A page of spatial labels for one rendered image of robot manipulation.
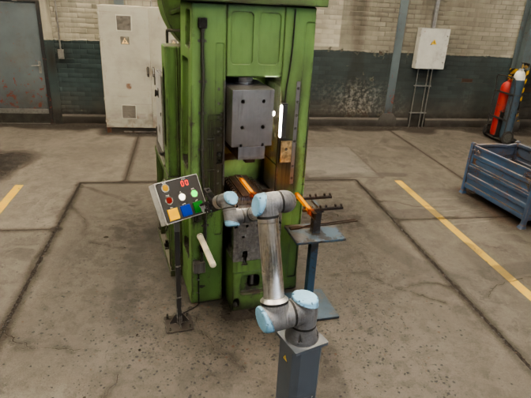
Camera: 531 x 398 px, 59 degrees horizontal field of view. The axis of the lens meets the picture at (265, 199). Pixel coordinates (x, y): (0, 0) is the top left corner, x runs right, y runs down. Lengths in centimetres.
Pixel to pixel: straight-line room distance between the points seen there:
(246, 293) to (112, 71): 563
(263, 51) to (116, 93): 552
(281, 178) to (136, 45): 530
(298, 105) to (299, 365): 185
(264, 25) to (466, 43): 763
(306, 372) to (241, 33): 218
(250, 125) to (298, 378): 167
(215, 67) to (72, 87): 632
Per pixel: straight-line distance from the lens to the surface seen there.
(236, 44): 337
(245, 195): 350
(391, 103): 1018
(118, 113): 877
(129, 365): 353
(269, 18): 343
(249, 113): 331
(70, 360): 366
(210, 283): 395
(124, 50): 856
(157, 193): 314
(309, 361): 279
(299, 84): 356
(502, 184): 647
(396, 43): 1000
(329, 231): 371
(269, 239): 242
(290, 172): 372
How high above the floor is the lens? 235
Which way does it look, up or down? 23 degrees down
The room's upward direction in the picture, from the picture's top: 3 degrees clockwise
